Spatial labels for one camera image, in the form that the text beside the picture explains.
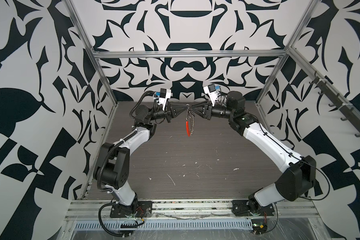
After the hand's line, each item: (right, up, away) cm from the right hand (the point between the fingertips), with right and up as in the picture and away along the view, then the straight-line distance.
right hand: (192, 107), depth 67 cm
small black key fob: (-1, -2, +1) cm, 3 cm away
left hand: (-1, +1, -1) cm, 2 cm away
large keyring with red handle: (-1, -6, 0) cm, 6 cm away
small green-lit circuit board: (+31, -55, +4) cm, 64 cm away
